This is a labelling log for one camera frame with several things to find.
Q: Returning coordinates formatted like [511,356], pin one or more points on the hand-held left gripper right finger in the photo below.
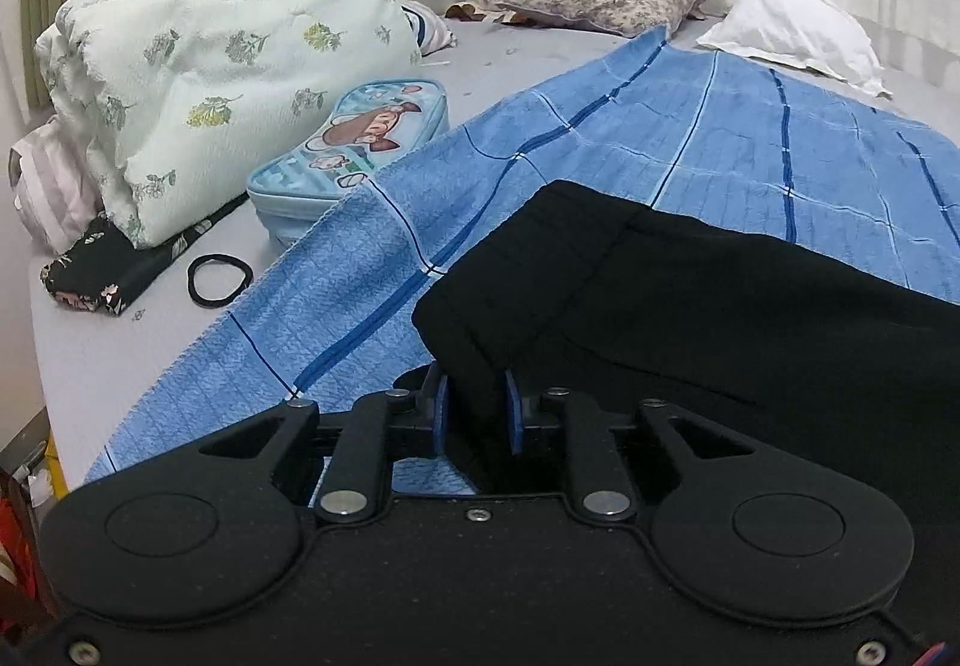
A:
[514,412]

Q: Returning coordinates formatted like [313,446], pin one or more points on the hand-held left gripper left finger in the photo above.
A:
[439,411]

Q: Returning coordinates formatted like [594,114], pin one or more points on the black pants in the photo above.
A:
[720,306]

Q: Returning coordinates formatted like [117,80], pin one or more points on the blue cartoon print pouch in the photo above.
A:
[352,156]

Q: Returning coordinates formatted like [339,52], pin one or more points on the blue checked blanket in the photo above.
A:
[600,133]

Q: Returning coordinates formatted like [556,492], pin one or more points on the dark floral cloth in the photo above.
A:
[112,268]

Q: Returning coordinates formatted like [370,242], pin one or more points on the striped white navy cloth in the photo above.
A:
[429,27]

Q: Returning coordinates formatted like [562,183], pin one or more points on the folded floral white quilt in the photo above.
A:
[217,73]

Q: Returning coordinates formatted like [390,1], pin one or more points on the pink striped cloth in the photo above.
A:
[46,186]

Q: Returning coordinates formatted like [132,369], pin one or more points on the white pillow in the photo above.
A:
[795,28]

